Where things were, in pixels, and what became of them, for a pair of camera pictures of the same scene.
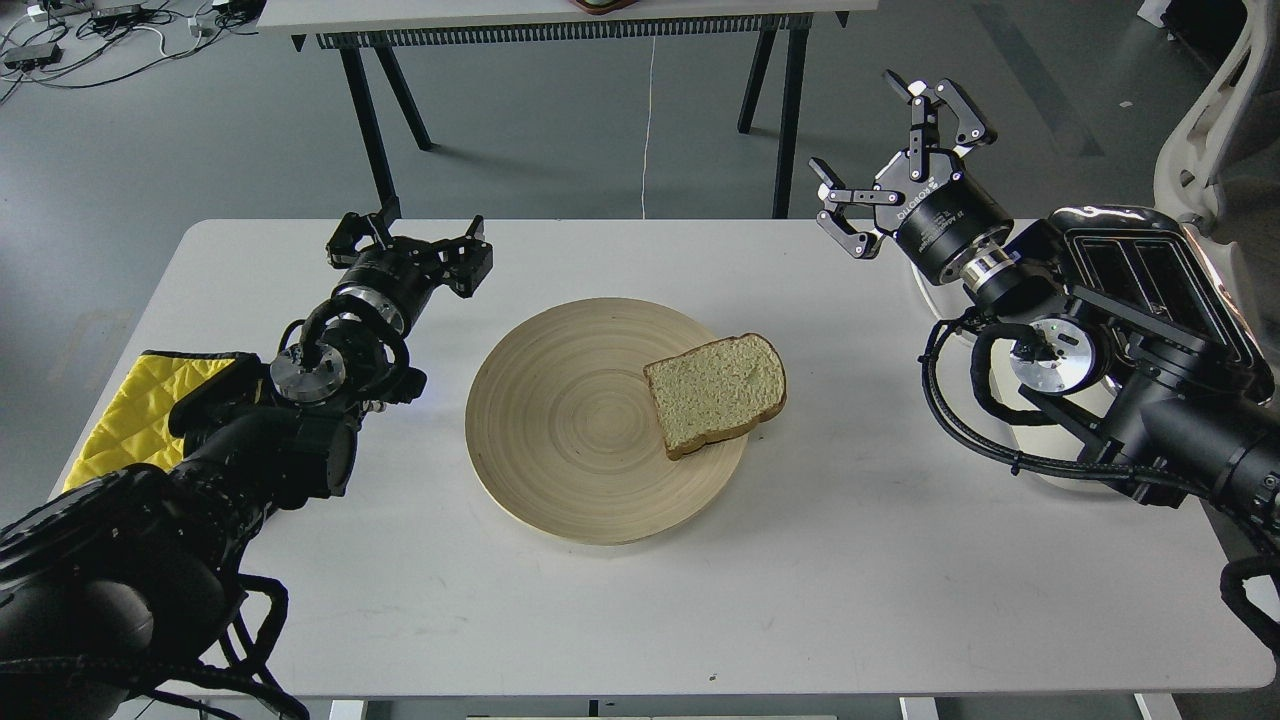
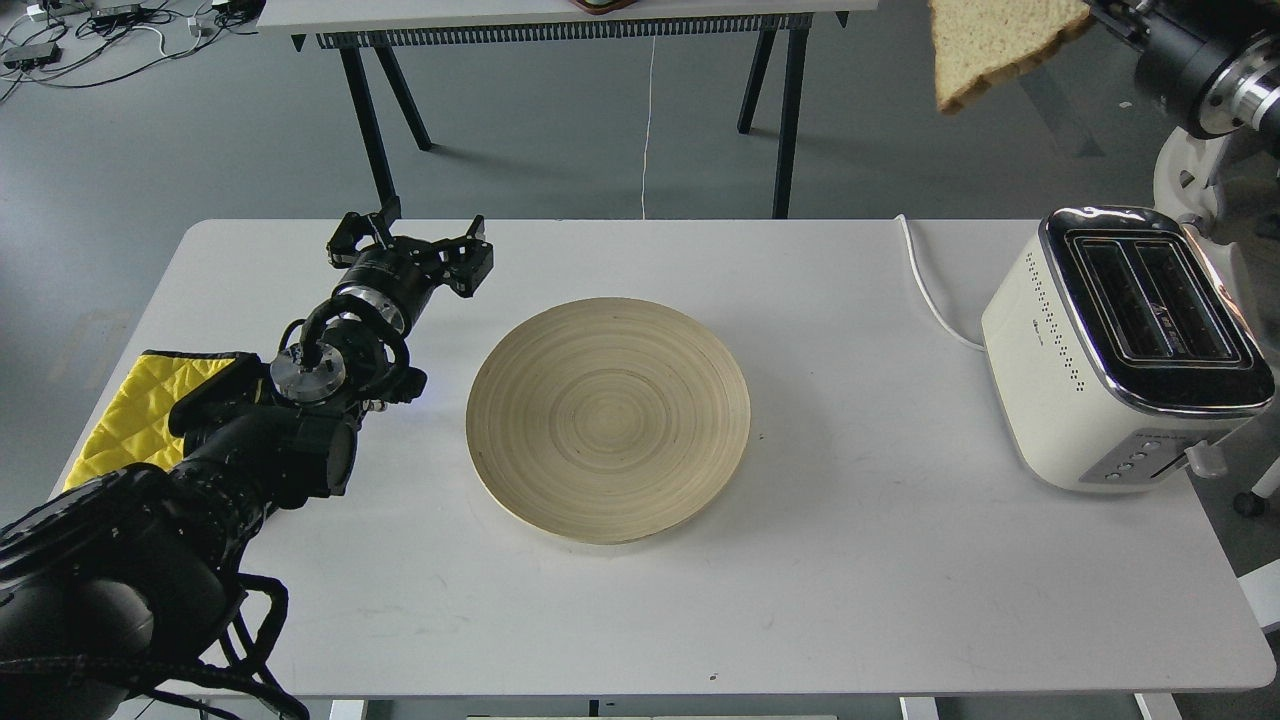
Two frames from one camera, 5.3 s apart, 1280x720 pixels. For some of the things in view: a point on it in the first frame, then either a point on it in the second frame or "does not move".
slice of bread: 716,389 -> 974,38
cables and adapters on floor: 78,43 does not move
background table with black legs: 388,26 does not move
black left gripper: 400,275 does not move
